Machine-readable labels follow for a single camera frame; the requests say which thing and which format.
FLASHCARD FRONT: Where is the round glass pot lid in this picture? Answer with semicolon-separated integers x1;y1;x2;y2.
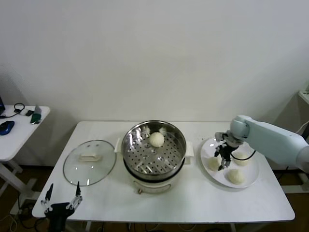
63;139;117;187

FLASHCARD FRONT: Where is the green and grey tool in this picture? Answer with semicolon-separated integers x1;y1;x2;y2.
30;104;43;125

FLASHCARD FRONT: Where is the white electric cooking pot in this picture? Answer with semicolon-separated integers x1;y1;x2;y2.
114;137;195;195

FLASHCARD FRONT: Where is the black power adapter cable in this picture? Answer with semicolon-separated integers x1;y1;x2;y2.
301;125;309;143

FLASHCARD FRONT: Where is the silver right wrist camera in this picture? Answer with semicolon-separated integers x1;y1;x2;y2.
214;131;227;143

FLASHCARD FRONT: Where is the white steamed baozi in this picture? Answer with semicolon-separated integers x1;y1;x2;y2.
208;157;222;172
233;152;251;167
149;132;165;147
227;168;246;185

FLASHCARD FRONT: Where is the white wall cable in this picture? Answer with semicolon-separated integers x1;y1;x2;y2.
296;121;309;134

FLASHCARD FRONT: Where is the stainless steel steamer basket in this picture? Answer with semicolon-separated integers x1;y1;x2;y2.
121;120;188;182

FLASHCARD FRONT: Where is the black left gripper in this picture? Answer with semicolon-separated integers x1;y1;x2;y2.
40;181;83;232

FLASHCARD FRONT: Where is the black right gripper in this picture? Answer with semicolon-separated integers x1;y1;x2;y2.
214;142;237;172

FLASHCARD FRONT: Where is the blue computer mouse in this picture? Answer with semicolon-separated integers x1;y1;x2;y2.
0;120;15;135

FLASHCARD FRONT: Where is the black headphone cable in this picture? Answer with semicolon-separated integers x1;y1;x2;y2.
0;102;26;119

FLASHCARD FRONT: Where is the white side table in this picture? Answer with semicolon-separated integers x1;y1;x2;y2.
0;105;51;216

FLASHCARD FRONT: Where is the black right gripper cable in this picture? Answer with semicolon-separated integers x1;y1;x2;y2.
230;149;257;161

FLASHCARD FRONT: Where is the white round plate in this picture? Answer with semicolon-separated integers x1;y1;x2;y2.
199;137;260;189

